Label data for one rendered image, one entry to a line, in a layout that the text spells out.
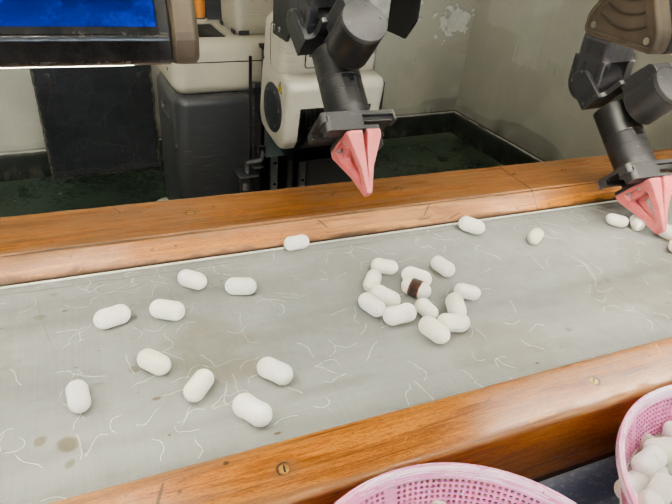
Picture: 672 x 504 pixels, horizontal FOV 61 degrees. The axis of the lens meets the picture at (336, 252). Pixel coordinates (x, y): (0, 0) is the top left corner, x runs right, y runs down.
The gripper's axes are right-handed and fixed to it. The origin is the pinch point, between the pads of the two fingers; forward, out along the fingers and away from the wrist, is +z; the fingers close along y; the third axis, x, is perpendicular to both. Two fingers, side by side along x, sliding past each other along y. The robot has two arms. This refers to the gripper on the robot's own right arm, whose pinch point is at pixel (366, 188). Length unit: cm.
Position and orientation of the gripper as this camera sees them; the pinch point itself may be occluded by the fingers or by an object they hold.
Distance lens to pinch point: 71.6
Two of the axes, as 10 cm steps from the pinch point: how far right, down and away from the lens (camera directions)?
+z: 2.2, 9.5, -2.3
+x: -3.1, 2.9, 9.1
